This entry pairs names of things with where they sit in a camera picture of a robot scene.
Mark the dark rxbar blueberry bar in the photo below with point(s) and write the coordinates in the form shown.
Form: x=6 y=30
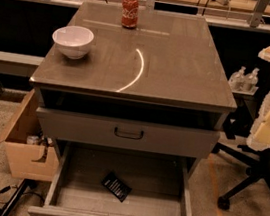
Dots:
x=117 y=187

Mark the cardboard box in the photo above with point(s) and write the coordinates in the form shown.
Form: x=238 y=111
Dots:
x=29 y=161

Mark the right clear pump bottle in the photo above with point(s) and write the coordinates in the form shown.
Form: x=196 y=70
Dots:
x=250 y=80

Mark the grey drawer cabinet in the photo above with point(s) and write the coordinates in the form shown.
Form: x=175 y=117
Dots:
x=165 y=71

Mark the open middle drawer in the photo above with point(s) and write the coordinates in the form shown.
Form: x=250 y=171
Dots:
x=159 y=184

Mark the red coca-cola can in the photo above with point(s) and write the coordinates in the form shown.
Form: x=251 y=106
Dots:
x=130 y=13

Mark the white bowl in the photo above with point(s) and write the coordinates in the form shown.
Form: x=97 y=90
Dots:
x=73 y=41

